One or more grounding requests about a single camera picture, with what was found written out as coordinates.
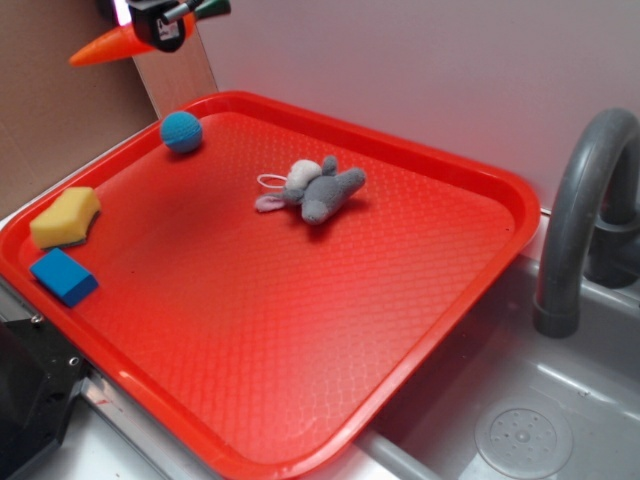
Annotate wooden plank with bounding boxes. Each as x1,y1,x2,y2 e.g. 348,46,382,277
108,1,217,117

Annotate yellow sponge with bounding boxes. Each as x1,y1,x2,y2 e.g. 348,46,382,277
29,186,101,250

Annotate grey plush bunny toy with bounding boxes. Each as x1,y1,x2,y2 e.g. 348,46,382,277
254,155,366,225

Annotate blue rectangular block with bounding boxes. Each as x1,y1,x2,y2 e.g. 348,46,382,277
29,248,99,307

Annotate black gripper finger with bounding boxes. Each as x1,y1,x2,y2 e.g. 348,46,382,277
126,0,200,53

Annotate grey toy faucet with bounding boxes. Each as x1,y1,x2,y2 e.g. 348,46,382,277
533,108,639,338

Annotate orange toy carrot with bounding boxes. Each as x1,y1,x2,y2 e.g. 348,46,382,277
69,1,231,67

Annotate blue knitted ball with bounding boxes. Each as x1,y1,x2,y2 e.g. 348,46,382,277
160,111,203,154

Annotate red plastic tray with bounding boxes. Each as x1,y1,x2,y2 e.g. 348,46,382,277
1,92,540,479

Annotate grey toy sink basin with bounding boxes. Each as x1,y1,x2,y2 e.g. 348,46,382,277
357,258,639,479

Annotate brown cardboard panel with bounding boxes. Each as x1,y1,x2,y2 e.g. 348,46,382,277
1,1,156,216

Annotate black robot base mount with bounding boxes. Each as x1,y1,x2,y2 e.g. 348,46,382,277
1,319,87,479

